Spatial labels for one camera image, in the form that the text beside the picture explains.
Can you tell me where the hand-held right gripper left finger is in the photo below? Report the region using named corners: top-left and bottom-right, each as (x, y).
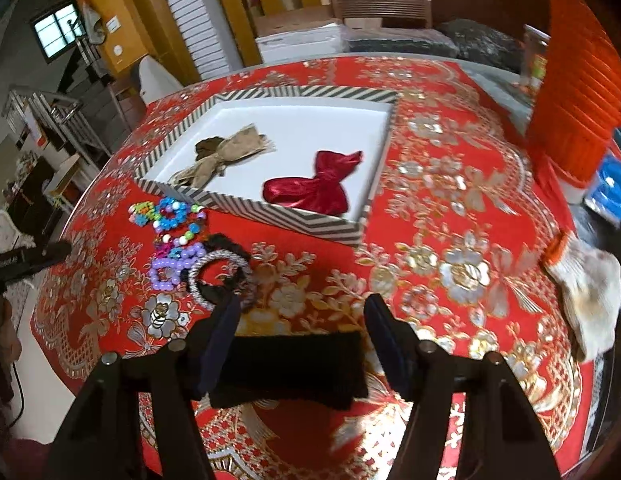
top-left (40, 291), bottom-right (241, 480)

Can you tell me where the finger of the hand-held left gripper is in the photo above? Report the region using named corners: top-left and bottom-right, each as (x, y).
top-left (38, 241), bottom-right (72, 269)

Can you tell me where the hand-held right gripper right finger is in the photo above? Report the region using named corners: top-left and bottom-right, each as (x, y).
top-left (365, 293), bottom-right (579, 480)

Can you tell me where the silver glitter bangle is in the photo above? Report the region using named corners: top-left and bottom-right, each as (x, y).
top-left (187, 250), bottom-right (257, 314)

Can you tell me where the black knitted hair band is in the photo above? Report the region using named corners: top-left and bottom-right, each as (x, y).
top-left (208, 331), bottom-right (369, 411)

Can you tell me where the purple bead bracelet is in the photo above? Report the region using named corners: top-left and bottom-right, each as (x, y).
top-left (149, 242), bottom-right (207, 292)

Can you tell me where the blue bead bracelet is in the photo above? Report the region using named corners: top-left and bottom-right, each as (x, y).
top-left (155, 197), bottom-right (190, 231)

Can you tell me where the striped cardboard box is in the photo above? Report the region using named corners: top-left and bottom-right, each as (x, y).
top-left (135, 86), bottom-right (399, 247)

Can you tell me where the black scrunchie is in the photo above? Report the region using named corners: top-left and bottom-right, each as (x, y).
top-left (203, 232), bottom-right (250, 266)

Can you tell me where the metal rack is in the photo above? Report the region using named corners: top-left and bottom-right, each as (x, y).
top-left (0, 87), bottom-right (112, 162)

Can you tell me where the red floral tablecloth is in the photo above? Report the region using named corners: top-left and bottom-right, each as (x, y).
top-left (33, 55), bottom-right (591, 480)

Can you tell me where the red velvet bow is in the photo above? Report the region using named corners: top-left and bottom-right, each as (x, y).
top-left (262, 150), bottom-right (365, 214)

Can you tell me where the beige fabric bow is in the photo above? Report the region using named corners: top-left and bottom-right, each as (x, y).
top-left (170, 124), bottom-right (277, 187)

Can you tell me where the white plastic chair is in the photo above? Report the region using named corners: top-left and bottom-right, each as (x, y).
top-left (138, 55), bottom-right (184, 104)

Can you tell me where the white glove orange cuff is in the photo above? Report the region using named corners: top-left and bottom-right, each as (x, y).
top-left (541, 230), bottom-right (621, 364)

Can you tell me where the window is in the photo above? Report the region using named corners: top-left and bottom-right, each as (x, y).
top-left (31, 2), bottom-right (84, 59)

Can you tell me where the blue plastic bag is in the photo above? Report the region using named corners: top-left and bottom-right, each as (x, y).
top-left (585, 155), bottom-right (621, 227)

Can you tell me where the white louvred door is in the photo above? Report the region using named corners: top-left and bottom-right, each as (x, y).
top-left (150, 0), bottom-right (246, 81)

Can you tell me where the white box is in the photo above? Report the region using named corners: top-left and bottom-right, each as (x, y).
top-left (255, 20), bottom-right (349, 66)

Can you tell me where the dark folded blanket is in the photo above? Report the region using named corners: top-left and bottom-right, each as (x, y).
top-left (343, 27), bottom-right (461, 56)

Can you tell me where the black plastic bag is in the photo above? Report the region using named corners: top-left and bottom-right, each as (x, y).
top-left (435, 19), bottom-right (529, 74)

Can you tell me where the brown cardboard box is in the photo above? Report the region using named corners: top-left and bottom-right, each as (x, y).
top-left (252, 7), bottom-right (337, 37)

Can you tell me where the orange plastic stool stack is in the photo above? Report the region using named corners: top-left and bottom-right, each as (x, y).
top-left (525, 0), bottom-right (621, 187)

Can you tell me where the wooden chair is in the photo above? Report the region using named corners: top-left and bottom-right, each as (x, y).
top-left (329, 0), bottom-right (434, 30)

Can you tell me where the multicolour star bead bracelet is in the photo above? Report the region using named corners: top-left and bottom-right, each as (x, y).
top-left (129, 201), bottom-right (158, 226)

